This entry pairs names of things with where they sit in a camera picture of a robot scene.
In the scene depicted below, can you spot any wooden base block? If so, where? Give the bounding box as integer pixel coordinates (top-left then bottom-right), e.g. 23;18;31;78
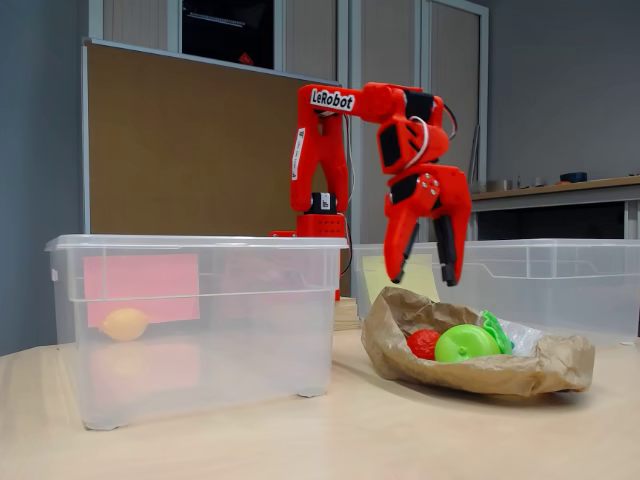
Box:
333;295;362;332

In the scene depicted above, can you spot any yellow toy lemon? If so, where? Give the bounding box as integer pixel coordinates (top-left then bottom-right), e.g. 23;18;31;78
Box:
98;308;150;343

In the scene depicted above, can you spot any pink paper note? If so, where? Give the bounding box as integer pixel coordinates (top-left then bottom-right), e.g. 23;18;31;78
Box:
82;253;201;329

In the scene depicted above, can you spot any green toy apple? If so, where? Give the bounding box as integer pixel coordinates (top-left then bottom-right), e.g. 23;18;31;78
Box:
433;323;501;364

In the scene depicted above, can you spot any red toy strawberry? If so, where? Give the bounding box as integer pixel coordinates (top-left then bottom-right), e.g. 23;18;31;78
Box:
406;328;442;361

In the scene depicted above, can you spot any light green toy lettuce leaf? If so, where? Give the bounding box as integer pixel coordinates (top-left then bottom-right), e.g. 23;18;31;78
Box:
479;309;515;355

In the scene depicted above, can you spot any grey tall cabinet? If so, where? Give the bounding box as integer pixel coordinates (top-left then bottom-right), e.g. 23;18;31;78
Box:
88;0;490;246

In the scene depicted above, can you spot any brown cork pin board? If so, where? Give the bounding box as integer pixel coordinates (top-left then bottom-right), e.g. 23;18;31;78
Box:
81;37;346;236

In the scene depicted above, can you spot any yellow paper note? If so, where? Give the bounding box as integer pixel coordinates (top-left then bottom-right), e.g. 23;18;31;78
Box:
362;253;441;306

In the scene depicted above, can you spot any clear plastic bin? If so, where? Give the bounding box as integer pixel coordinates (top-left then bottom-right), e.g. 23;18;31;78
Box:
44;233;350;431
348;238;640;346

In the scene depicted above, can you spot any wooden side table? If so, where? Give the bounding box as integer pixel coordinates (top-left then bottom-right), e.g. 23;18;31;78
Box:
469;174;640;241

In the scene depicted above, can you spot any crumpled brown paper bag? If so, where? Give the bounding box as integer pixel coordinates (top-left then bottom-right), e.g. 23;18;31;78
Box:
360;285;597;399

